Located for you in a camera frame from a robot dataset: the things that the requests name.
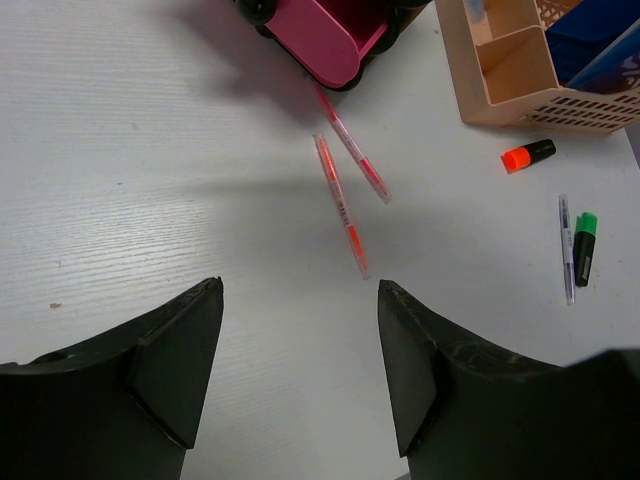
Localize peach file rack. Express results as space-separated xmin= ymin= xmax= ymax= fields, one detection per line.
xmin=436 ymin=0 xmax=639 ymax=135

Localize green highlighter marker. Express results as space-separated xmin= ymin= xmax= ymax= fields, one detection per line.
xmin=573 ymin=212 xmax=598 ymax=288

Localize dark clear pen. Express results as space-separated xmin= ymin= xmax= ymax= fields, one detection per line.
xmin=558 ymin=194 xmax=575 ymax=305

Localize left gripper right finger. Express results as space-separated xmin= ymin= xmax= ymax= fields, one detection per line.
xmin=377 ymin=280 xmax=639 ymax=479

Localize blue clear pen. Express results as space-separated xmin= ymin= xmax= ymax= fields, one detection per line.
xmin=464 ymin=0 xmax=487 ymax=25

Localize black pink drawer organizer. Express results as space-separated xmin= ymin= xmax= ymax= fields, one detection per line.
xmin=235 ymin=0 xmax=430 ymax=92

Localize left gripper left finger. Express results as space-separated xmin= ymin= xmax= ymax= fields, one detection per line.
xmin=1 ymin=277 xmax=224 ymax=479

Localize long red pen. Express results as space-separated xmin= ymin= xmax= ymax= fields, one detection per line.
xmin=313 ymin=134 xmax=369 ymax=279

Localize blue plastic folder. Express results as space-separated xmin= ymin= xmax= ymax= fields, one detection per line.
xmin=545 ymin=0 xmax=639 ymax=85

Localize short red pen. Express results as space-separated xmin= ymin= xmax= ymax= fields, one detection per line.
xmin=312 ymin=82 xmax=391 ymax=204

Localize orange highlighter marker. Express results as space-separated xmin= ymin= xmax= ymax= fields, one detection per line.
xmin=501 ymin=139 xmax=557 ymax=173

